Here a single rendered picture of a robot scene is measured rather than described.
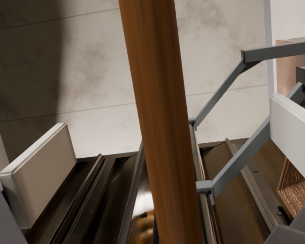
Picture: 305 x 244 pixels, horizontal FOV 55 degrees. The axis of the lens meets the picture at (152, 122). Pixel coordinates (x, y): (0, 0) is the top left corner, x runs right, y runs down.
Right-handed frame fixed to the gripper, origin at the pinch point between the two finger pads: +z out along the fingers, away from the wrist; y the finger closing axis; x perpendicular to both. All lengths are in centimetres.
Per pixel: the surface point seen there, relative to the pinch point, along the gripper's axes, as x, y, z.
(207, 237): -27.4, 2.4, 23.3
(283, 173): -54, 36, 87
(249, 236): -65, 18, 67
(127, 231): -50, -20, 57
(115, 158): -67, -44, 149
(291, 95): -9.7, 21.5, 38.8
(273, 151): -66, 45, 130
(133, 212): -51, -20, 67
